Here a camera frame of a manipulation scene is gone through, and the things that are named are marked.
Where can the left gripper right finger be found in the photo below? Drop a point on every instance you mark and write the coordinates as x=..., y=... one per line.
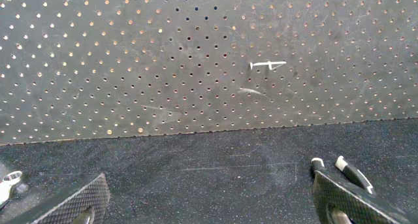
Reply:
x=346, y=204

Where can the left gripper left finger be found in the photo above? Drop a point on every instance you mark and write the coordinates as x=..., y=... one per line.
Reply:
x=88, y=201

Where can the black and white pliers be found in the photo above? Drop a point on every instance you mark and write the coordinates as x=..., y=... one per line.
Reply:
x=354, y=175

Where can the wrench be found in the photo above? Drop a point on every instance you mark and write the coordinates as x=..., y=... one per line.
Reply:
x=5, y=191

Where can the black pegboard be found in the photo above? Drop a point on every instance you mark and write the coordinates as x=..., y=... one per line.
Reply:
x=98, y=70

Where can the metal hook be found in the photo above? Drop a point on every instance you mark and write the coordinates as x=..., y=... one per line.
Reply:
x=261, y=64

